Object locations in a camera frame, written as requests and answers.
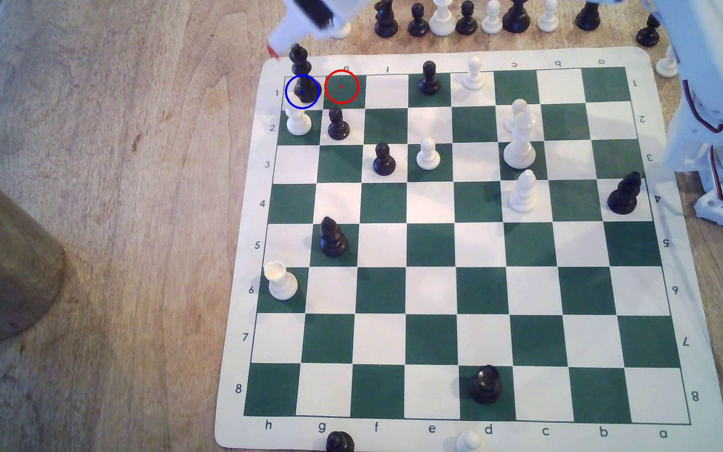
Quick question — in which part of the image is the white chess rook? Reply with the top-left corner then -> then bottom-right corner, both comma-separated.
264,261 -> 299,301

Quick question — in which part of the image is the black chess bishop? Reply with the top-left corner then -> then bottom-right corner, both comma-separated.
319,216 -> 349,257

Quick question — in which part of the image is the brown wooden cylinder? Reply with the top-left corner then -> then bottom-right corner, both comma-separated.
0,154 -> 66,343

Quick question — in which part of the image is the white chess pawn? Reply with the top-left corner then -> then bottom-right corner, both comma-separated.
416,137 -> 441,171
481,0 -> 503,35
286,103 -> 313,136
463,56 -> 487,92

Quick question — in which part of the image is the green and white chess mat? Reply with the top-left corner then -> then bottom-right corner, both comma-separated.
214,46 -> 723,452

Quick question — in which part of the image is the black chess pawn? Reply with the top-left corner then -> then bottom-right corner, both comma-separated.
328,107 -> 351,141
373,143 -> 397,177
636,14 -> 661,48
407,3 -> 430,37
418,61 -> 441,96
456,1 -> 479,36

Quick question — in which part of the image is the white chess bishop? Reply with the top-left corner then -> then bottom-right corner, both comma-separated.
509,169 -> 537,213

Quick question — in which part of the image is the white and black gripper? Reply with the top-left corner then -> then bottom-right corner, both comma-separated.
266,0 -> 372,61

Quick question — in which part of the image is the red wire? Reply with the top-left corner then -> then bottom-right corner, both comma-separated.
682,78 -> 723,134

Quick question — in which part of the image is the black chess king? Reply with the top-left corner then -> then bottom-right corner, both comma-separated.
289,43 -> 316,101

